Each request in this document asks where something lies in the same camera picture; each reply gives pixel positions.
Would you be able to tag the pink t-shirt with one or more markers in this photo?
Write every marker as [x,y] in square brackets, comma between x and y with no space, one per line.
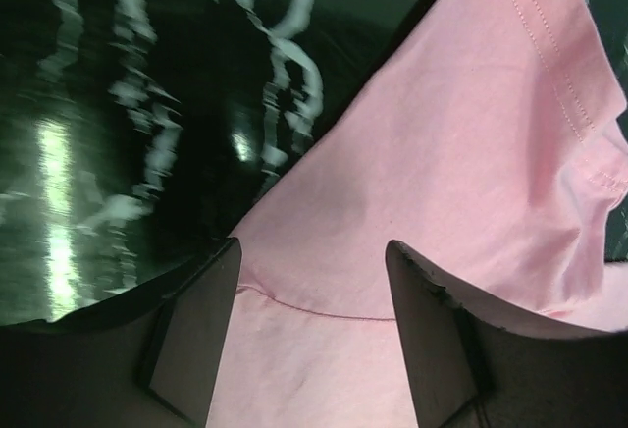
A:
[489,143]

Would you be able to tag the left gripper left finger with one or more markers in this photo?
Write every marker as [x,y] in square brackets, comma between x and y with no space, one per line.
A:
[146,358]

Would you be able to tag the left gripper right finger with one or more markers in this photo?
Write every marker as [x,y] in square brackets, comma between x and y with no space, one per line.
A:
[475,360]

